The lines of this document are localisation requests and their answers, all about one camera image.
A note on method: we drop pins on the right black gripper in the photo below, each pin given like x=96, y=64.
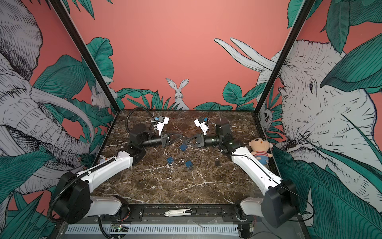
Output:
x=201, y=139

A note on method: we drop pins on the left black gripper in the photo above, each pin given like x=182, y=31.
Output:
x=165, y=139

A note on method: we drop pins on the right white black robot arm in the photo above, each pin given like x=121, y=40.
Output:
x=279, y=202

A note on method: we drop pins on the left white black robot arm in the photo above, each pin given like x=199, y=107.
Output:
x=72, y=199

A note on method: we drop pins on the plush doll striped shirt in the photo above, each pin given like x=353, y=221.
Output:
x=260, y=148

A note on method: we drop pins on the white utility knife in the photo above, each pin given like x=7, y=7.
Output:
x=180, y=212

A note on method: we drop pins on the small green circuit board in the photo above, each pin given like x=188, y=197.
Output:
x=119, y=229

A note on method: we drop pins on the white perforated strip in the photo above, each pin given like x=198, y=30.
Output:
x=228, y=230

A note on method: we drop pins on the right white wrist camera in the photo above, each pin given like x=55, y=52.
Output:
x=202, y=124

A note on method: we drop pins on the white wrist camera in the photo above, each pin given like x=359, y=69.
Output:
x=159, y=123
x=202, y=124

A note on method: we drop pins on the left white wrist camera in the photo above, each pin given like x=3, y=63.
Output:
x=159, y=123

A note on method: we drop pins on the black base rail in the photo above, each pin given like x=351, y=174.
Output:
x=226, y=212

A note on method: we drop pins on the left black frame post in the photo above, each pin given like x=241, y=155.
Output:
x=67, y=22

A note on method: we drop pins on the black frame post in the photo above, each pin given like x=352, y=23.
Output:
x=67, y=22
x=299, y=21

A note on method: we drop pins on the right black frame post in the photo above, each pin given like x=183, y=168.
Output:
x=299, y=21

